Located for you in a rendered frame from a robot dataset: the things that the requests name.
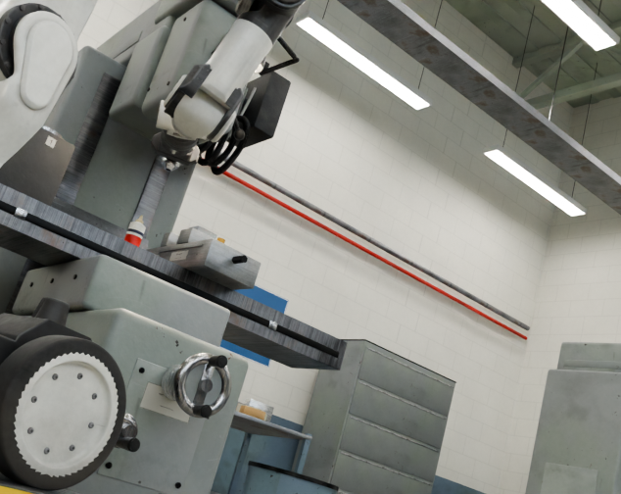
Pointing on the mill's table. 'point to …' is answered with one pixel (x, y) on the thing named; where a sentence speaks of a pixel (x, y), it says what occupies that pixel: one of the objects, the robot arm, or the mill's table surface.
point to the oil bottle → (135, 231)
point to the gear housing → (189, 8)
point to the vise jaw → (191, 236)
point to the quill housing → (187, 50)
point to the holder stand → (37, 166)
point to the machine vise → (210, 261)
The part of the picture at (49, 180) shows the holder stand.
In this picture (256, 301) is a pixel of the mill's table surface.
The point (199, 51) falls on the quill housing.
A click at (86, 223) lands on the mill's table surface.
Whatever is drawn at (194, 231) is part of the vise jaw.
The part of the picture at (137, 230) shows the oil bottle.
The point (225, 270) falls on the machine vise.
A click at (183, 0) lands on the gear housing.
